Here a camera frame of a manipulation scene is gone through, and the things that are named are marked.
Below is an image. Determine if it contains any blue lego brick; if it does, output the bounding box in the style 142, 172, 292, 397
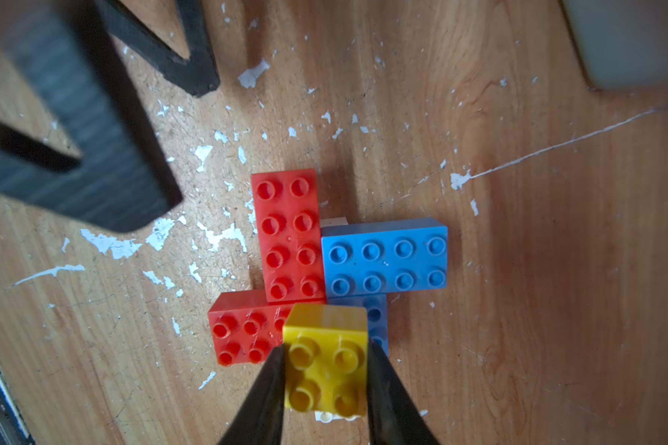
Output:
327, 294, 390, 356
321, 218, 448, 299

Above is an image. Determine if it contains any yellow lego brick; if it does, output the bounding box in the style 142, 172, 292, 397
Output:
283, 303, 369, 417

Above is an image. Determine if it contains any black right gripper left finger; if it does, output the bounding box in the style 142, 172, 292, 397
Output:
219, 345, 285, 445

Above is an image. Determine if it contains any grey translucent plastic storage box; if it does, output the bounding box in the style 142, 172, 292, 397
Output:
560, 0, 668, 91

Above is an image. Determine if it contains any red lego brick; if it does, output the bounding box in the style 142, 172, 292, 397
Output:
250, 169, 326, 303
208, 289, 294, 366

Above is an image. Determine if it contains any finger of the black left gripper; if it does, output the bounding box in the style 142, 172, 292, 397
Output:
0, 1, 183, 233
96, 0, 221, 98

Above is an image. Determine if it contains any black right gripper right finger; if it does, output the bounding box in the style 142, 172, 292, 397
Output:
367, 340, 439, 444

